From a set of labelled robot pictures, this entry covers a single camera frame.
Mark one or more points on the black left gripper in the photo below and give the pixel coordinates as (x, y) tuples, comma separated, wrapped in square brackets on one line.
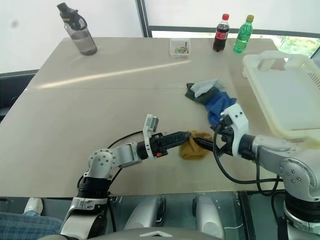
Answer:
[(158, 145)]

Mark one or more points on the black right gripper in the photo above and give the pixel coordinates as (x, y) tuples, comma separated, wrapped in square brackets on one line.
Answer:
[(226, 138)]

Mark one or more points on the yellow sock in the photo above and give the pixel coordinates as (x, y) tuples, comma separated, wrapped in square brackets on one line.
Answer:
[(192, 151)]

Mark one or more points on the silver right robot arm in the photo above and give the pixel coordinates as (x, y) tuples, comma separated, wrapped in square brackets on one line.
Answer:
[(275, 150)]

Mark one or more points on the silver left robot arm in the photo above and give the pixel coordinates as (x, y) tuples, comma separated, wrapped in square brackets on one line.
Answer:
[(122, 155)]

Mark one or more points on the white plastic bin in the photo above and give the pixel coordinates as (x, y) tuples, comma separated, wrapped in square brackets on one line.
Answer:
[(285, 100)]

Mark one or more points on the clear plastic box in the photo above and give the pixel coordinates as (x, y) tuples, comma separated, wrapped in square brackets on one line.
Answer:
[(172, 48)]

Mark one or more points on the blue sock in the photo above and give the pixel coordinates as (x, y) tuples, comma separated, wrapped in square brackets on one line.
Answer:
[(217, 105)]

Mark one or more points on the dark grey cloth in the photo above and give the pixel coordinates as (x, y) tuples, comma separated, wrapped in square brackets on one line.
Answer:
[(193, 96)]

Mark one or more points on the light grey cloth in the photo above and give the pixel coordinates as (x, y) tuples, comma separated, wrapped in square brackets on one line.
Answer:
[(205, 86)]

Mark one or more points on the silver rounded leg shell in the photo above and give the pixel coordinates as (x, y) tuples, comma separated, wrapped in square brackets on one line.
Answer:
[(207, 217), (142, 217)]

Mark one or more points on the colourful small clips pile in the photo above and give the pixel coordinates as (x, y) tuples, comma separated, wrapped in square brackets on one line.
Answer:
[(181, 50)]

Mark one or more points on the grey robot torso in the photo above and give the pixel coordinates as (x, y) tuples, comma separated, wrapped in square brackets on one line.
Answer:
[(120, 235)]

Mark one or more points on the cola bottle red cap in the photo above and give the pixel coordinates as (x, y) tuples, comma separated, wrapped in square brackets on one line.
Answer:
[(221, 35)]

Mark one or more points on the green soda bottle yellow cap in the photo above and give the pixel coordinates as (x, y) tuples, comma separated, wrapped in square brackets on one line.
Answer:
[(243, 37)]

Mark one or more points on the grey water bottle black lid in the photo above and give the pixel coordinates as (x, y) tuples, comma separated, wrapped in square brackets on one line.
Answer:
[(83, 40)]

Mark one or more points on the white shoe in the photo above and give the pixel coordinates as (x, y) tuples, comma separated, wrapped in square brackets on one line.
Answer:
[(33, 205)]

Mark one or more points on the blue plaid trouser leg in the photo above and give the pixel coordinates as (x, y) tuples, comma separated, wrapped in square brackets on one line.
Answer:
[(30, 226)]

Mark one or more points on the black couch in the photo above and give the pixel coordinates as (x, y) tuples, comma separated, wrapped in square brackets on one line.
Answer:
[(12, 92)]

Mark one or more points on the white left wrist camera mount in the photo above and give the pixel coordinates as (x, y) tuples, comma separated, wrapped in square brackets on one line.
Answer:
[(149, 125)]

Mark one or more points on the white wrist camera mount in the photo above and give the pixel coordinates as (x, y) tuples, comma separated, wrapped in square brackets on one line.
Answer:
[(237, 117), (149, 125)]

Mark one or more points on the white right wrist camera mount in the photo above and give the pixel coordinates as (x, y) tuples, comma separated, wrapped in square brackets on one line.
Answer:
[(237, 117)]

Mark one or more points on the black table frame bar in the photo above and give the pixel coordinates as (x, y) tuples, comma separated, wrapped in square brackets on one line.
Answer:
[(246, 220), (112, 217)]

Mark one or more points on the dark window frame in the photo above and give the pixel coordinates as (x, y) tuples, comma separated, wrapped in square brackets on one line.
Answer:
[(143, 17)]

